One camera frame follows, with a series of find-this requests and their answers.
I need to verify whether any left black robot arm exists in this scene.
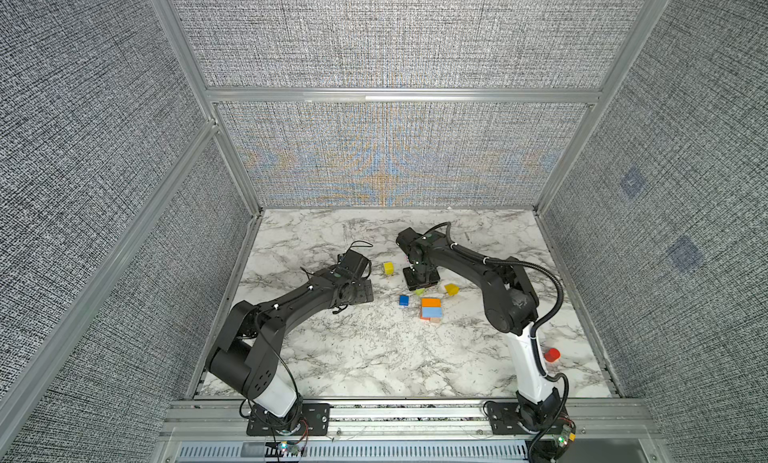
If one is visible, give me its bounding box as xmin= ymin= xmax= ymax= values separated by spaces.
xmin=205 ymin=270 xmax=374 ymax=433

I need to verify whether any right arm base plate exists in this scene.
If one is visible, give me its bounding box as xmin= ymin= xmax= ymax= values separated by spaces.
xmin=482 ymin=401 xmax=575 ymax=437

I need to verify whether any aluminium mounting rail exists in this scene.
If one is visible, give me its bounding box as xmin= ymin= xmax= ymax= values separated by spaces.
xmin=159 ymin=397 xmax=661 ymax=441

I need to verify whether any light blue wood block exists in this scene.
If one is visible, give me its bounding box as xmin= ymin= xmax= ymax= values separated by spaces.
xmin=420 ymin=307 xmax=443 ymax=318

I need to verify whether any yellow wedge wood block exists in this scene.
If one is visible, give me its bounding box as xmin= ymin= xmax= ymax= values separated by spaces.
xmin=445 ymin=284 xmax=460 ymax=296

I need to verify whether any red wood cylinder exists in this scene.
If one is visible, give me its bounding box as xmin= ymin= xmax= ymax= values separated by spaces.
xmin=543 ymin=348 xmax=561 ymax=363

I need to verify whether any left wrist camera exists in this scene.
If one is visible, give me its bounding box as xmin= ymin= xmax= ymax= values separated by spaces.
xmin=335 ymin=249 xmax=371 ymax=281

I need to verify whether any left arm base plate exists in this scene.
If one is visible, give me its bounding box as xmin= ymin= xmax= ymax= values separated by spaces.
xmin=246 ymin=403 xmax=332 ymax=438

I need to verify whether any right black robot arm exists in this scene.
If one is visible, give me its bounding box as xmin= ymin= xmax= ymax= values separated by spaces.
xmin=396 ymin=222 xmax=569 ymax=433

